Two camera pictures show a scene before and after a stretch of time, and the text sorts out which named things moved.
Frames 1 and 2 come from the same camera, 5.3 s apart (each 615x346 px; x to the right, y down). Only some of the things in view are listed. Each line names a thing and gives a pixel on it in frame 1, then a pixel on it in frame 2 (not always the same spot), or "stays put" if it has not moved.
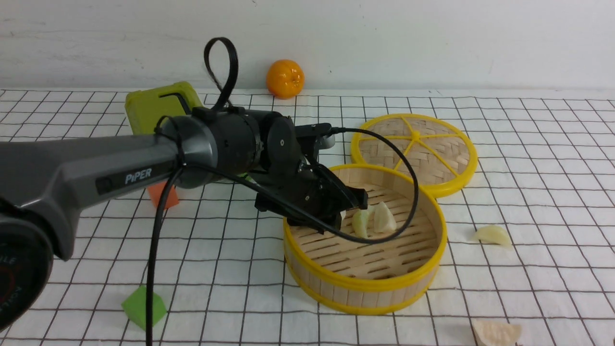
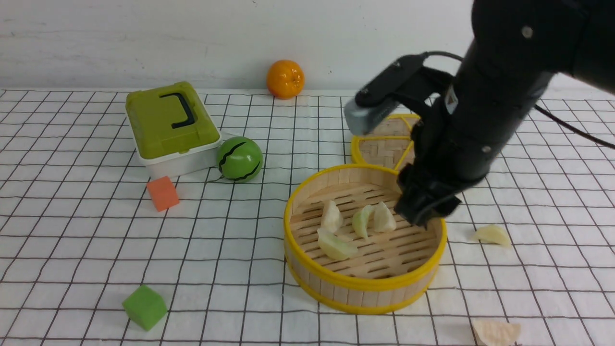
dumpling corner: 497,333 to 334,247
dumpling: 384,222 stays put
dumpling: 493,234 stays put
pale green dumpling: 360,220 stays put
